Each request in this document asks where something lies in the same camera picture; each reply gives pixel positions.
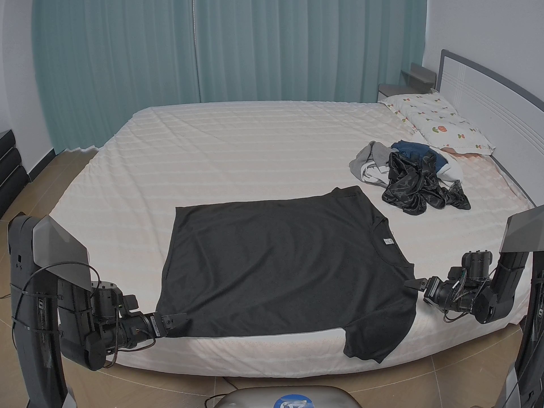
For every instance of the dark grey chest of drawers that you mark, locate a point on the dark grey chest of drawers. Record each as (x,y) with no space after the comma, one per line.
(10,172)

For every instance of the black T-shirt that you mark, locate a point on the black T-shirt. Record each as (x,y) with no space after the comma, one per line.
(276,270)

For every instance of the grey bedside table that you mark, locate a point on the grey bedside table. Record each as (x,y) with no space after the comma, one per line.
(403,87)

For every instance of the pile of clothes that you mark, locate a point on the pile of clothes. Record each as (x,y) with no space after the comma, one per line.
(408,185)

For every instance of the white printed pillow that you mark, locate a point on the white printed pillow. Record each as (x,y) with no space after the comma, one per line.
(442,121)

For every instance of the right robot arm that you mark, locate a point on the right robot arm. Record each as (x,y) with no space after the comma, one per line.
(510,278)

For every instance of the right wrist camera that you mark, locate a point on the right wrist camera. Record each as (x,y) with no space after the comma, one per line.
(458,275)

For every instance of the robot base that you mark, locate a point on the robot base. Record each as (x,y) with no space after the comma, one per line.
(255,400)

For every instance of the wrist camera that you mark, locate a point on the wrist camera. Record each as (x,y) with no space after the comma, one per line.
(458,275)
(130,303)

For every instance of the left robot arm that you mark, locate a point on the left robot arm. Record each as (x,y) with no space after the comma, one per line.
(38,312)

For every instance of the bed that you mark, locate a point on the bed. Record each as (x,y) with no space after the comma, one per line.
(255,151)

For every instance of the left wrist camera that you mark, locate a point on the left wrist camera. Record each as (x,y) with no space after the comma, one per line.
(130,303)

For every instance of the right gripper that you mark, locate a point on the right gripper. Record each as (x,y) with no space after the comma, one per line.
(444,295)

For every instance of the blue-green curtain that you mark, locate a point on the blue-green curtain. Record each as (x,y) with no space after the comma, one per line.
(310,36)
(114,57)

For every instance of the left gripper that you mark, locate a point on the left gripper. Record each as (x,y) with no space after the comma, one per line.
(142,325)

